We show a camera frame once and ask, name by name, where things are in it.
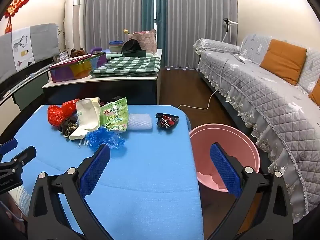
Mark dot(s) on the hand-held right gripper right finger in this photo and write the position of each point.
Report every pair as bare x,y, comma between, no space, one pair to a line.
225,170

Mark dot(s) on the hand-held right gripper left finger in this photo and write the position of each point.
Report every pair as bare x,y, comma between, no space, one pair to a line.
95,170

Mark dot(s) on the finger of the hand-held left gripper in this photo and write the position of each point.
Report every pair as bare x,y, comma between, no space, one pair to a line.
7,146
25,156

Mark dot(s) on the pink plastic basin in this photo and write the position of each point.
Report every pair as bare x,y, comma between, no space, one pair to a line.
232,140

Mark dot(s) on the blue plastic bag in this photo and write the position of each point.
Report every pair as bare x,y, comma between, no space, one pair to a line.
105,137

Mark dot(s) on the black pink-patterned wrapper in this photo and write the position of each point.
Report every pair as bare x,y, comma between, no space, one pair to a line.
70,127

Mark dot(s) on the white paper bag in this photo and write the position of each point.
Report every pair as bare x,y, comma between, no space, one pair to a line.
85,120

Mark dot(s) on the red plastic bag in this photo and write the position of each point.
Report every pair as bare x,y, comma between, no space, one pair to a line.
56,115

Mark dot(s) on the green snack packet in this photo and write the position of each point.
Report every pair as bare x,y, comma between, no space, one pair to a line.
115,115

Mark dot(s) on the white foam net pad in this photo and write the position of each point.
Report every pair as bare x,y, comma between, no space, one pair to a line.
141,122

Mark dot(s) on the black red candy wrapper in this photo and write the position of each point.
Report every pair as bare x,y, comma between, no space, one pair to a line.
166,121

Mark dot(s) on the television cabinet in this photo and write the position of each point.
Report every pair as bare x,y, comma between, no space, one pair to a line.
27,90

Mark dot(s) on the white rod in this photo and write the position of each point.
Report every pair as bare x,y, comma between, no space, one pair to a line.
31,75

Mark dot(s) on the sofa with grey quilted cover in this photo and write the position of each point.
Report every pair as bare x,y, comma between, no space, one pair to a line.
262,100

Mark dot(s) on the colourful tin box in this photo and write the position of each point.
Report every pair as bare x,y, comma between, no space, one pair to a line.
75,70

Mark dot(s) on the grey television cover cloth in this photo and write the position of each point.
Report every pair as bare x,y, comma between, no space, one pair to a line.
37,42

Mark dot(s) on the green checkered cloth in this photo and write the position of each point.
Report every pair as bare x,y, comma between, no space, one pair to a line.
127,66

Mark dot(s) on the white power strip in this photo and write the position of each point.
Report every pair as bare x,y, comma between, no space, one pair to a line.
243,59

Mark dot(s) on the brown teapot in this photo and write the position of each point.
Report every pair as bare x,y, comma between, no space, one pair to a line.
77,53

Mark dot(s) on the blue plate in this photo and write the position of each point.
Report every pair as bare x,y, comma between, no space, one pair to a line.
106,51

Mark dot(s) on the orange cushion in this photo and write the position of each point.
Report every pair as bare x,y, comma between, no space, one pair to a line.
315,91
283,60

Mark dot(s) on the dark green round container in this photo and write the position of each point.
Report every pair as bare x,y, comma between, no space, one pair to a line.
135,53

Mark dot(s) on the stack of coloured bowls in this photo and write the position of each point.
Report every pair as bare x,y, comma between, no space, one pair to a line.
116,46

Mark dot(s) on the black bowl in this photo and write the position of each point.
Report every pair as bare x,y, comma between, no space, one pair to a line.
131,45

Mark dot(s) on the pink lace basket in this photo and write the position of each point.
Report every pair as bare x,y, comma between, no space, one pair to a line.
147,41

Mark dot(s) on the white standing air conditioner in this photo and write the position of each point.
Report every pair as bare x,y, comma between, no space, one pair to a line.
74,22

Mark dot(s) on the yellow artificial flower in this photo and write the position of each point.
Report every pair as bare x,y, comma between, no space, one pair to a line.
125,31

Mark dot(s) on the white floor stand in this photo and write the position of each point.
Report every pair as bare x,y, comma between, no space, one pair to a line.
227,23

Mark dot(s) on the grey curtain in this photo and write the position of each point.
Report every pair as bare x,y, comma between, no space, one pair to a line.
200,12
112,12

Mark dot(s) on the teal curtain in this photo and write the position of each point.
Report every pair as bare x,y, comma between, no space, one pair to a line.
156,10

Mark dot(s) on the small photo frame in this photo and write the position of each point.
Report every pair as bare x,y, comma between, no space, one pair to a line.
63,55

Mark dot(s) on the red knot wall decoration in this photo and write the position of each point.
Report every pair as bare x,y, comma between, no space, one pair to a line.
17,3

